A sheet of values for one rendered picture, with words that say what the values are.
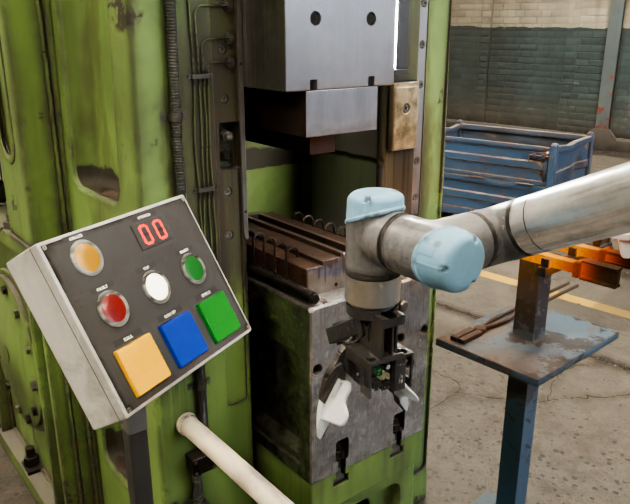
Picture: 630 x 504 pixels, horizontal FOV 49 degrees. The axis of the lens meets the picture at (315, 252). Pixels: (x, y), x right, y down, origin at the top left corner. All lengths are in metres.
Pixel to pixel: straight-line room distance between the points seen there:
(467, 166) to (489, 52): 4.92
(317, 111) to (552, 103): 8.32
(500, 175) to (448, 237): 4.46
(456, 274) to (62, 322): 0.57
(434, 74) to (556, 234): 1.13
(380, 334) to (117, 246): 0.45
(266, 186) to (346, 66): 0.61
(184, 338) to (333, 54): 0.67
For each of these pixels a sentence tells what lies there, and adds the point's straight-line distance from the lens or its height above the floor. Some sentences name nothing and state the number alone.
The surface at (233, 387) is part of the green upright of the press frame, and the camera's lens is 1.70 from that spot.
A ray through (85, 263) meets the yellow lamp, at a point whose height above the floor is 1.16.
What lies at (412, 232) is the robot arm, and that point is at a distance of 0.82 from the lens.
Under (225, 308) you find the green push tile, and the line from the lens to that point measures 1.23.
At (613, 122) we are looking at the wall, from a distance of 9.34.
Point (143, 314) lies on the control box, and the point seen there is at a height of 1.06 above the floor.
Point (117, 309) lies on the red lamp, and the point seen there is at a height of 1.09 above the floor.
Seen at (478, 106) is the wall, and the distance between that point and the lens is 10.22.
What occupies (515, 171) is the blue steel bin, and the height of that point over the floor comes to 0.49.
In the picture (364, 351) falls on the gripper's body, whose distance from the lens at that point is 0.94.
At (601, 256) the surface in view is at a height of 0.98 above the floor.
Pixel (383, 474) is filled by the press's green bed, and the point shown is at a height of 0.39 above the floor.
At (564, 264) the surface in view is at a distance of 1.63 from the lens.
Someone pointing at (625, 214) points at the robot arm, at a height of 1.30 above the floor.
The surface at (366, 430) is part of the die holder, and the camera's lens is 1.75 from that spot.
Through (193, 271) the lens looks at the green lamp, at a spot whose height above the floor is 1.09.
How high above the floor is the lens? 1.49
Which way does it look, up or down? 18 degrees down
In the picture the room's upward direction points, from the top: straight up
